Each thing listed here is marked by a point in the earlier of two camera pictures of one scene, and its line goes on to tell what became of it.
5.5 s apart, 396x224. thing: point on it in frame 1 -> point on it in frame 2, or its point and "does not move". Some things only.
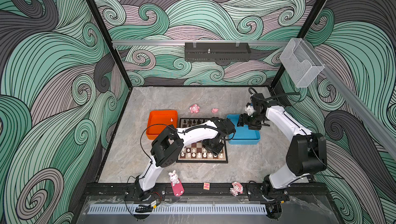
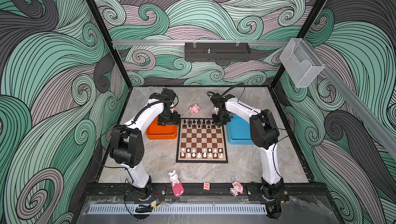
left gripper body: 214,146 -> 169,118
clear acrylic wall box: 301,64 does not move
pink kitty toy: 194,108 does not move
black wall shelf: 217,51 does not move
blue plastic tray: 243,135 does not move
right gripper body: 251,121 -> 220,118
